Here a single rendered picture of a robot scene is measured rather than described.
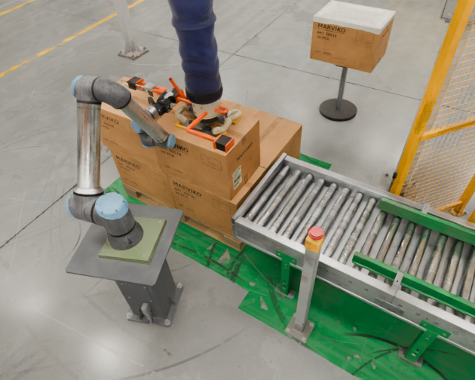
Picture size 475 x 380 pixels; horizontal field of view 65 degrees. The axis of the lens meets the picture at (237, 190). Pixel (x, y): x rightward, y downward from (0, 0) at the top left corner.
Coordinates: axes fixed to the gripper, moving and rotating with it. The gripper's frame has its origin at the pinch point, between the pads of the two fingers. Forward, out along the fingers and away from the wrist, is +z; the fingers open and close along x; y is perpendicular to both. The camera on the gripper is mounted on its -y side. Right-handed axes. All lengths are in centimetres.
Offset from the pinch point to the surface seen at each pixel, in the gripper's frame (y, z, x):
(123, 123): -29.3, -22.5, -18.7
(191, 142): 30.9, -21.6, -12.2
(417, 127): 145, 38, 1
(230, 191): 56, -21, -43
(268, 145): 51, 40, -53
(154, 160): -8, -23, -44
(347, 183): 118, 27, -49
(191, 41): 31, -8, 46
